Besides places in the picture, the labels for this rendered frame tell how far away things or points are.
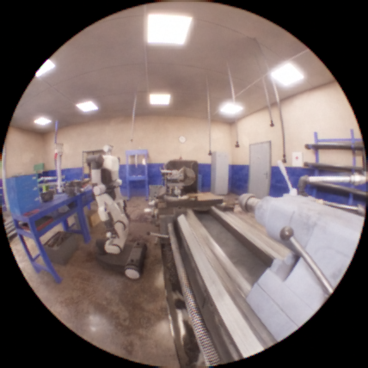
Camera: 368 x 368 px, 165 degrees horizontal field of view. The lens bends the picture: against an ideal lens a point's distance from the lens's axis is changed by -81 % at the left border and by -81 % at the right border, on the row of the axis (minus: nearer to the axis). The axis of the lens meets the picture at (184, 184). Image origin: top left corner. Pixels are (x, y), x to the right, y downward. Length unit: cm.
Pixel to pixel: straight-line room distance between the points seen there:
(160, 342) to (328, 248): 121
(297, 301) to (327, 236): 16
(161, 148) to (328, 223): 525
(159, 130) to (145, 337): 565
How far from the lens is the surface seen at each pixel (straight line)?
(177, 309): 94
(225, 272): 58
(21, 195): 174
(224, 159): 544
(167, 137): 538
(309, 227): 35
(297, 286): 38
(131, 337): 133
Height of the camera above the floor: 125
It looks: 8 degrees down
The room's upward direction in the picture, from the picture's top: straight up
